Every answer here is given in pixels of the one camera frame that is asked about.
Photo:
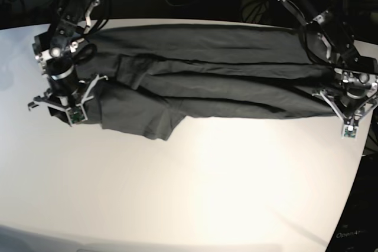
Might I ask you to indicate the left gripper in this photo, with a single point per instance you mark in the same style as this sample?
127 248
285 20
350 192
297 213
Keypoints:
350 104

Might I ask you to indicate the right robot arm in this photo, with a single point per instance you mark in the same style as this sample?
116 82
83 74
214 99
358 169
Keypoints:
58 52

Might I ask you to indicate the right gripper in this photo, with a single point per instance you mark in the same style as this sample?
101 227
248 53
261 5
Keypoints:
69 105

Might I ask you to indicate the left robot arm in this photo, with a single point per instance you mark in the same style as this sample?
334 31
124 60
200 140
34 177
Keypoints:
349 67

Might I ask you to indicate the black OpenArm base box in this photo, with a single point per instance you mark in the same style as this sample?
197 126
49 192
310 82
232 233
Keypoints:
357 227

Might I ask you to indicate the grey T-shirt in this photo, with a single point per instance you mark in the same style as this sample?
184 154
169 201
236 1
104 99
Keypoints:
158 75

